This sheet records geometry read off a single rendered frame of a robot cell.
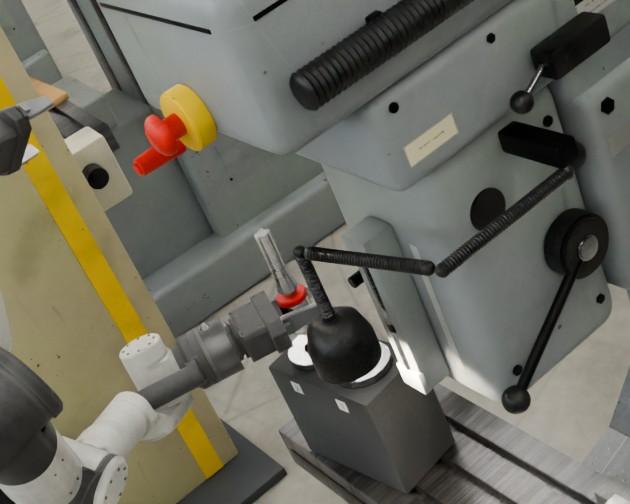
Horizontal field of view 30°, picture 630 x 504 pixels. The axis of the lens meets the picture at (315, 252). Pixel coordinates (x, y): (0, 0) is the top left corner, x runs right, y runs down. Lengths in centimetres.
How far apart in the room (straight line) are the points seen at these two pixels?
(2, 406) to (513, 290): 54
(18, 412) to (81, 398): 188
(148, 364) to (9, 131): 42
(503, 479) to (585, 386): 152
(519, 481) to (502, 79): 79
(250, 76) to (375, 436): 87
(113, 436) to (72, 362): 149
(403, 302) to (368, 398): 46
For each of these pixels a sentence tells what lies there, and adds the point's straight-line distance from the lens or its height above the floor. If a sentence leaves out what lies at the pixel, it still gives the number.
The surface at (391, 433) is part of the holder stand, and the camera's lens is 171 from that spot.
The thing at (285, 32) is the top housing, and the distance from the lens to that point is 94.
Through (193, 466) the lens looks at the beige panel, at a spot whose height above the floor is 10.
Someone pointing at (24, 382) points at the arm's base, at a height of 154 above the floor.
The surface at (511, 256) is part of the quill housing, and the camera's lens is 119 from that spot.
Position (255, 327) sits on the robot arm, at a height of 124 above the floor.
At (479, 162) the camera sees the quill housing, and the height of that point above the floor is 160.
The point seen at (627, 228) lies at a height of 143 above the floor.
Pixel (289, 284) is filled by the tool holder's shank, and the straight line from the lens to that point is 170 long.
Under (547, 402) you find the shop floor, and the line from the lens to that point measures 324.
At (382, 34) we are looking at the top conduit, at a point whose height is 180.
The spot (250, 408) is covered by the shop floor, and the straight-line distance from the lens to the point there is 364.
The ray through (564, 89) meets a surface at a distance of 119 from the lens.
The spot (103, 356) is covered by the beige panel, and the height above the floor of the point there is 57.
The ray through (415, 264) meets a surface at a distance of 105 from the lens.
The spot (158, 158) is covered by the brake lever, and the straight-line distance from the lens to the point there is 115.
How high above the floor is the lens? 217
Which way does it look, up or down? 31 degrees down
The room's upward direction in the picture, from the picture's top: 24 degrees counter-clockwise
